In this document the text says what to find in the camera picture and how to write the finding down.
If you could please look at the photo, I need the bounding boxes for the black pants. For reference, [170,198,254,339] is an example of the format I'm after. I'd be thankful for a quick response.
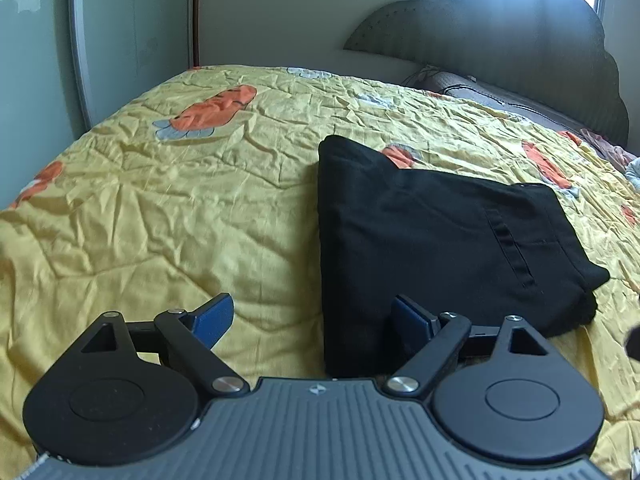
[317,135,612,380]

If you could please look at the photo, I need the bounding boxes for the yellow carrot-print bedspread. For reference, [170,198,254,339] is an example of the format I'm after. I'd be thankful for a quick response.
[0,64,640,480]

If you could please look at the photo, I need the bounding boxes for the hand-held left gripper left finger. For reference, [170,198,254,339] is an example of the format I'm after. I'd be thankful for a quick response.
[80,292,251,395]

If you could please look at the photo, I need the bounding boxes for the dark cloud-shaped headboard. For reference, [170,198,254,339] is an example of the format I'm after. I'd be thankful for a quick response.
[342,0,631,150]

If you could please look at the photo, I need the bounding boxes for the grey patterned pillow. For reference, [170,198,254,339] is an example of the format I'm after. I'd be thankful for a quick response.
[404,64,601,133]

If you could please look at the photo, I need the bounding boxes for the grey wardrobe door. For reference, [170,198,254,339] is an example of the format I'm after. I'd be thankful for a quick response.
[0,0,197,210]

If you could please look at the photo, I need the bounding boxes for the pink cloth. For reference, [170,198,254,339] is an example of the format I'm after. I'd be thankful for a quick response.
[579,127,640,173]

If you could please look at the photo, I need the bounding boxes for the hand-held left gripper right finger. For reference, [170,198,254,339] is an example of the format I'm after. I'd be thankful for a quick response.
[384,294,552,396]

